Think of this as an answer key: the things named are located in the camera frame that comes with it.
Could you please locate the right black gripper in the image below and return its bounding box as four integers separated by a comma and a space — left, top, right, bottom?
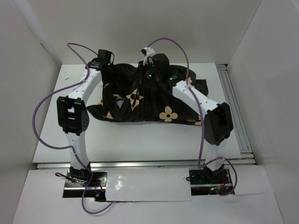
131, 59, 161, 84

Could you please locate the black beige patterned pillowcase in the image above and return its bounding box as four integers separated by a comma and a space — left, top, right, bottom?
87, 63, 201, 126

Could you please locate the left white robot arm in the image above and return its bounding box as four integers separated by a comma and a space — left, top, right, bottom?
57, 49, 114, 186

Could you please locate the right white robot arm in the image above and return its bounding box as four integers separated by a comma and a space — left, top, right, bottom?
138, 47, 234, 183

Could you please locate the white cover plate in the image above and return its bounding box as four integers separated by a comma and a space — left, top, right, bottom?
105, 168, 192, 202

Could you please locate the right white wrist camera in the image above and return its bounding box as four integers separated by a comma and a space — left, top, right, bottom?
141, 47, 156, 65

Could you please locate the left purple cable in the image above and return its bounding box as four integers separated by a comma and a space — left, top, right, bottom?
32, 42, 117, 214

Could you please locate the purple cable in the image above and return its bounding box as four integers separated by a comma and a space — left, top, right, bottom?
32, 42, 117, 214
147, 38, 239, 196

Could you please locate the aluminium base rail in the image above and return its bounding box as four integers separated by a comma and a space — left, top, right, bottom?
36, 159, 256, 199

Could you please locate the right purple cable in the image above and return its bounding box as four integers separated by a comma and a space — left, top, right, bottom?
147, 38, 239, 196

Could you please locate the aluminium side rail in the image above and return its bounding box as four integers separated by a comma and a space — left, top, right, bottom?
216, 64, 256, 164

